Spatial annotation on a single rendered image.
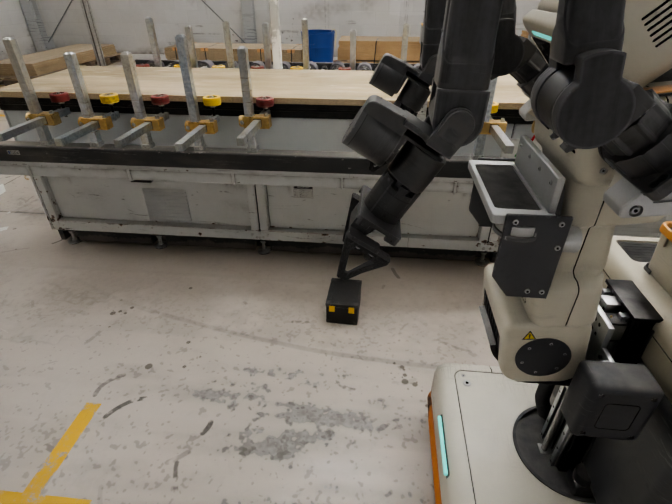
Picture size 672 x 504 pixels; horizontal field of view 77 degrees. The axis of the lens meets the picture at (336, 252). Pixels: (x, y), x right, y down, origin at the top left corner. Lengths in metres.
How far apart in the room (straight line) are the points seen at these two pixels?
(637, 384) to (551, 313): 0.19
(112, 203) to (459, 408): 2.16
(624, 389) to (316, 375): 1.17
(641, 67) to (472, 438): 0.98
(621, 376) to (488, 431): 0.52
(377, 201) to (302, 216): 1.82
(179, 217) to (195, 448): 1.38
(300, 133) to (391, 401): 1.30
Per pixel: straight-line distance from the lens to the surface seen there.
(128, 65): 2.12
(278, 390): 1.76
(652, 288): 1.11
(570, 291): 0.86
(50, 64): 8.64
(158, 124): 2.12
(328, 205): 2.32
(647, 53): 0.73
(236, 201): 2.43
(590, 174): 0.72
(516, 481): 1.31
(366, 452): 1.60
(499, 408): 1.43
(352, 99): 2.06
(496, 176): 0.88
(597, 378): 0.92
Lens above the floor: 1.35
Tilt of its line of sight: 33 degrees down
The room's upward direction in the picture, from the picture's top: straight up
